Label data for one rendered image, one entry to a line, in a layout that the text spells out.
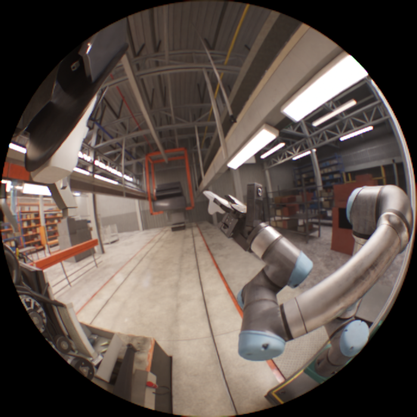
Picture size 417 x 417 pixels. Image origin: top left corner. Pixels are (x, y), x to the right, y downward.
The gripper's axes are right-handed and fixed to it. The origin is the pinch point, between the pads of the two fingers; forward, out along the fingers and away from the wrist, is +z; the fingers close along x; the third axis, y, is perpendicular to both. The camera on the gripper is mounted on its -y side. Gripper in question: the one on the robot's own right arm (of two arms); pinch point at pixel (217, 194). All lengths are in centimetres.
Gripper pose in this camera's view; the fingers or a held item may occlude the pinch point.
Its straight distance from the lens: 44.9
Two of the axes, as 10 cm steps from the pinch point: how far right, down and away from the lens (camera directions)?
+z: -5.1, -5.1, 6.9
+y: -3.6, 8.6, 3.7
